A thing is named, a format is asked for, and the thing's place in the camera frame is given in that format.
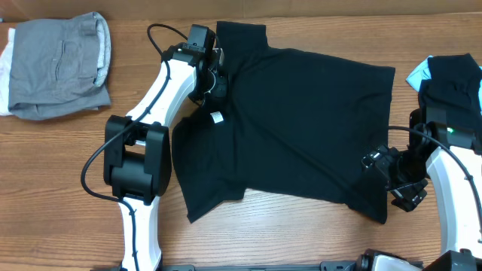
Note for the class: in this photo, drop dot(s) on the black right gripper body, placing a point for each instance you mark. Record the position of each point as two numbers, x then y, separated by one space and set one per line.
407 173

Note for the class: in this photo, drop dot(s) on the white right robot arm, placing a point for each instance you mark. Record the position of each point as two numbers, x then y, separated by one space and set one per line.
449 158

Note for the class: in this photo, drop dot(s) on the white folded garment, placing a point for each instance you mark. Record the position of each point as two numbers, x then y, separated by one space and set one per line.
6 63

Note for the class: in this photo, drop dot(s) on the black t-shirt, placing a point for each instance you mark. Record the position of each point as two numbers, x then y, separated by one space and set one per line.
293 122

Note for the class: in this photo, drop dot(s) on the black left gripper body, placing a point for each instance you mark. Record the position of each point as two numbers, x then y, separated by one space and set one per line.
221 86

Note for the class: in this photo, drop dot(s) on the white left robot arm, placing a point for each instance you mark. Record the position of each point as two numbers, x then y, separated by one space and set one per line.
137 153

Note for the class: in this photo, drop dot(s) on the folded grey trousers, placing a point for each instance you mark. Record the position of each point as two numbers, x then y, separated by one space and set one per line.
59 67

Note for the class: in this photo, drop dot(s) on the light blue folded garment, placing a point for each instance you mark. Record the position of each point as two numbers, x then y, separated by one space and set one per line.
419 74

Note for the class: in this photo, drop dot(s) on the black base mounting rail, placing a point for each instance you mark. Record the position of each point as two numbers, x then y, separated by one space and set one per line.
323 266

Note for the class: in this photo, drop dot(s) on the folded black garment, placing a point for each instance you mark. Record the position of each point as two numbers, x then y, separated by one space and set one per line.
454 86

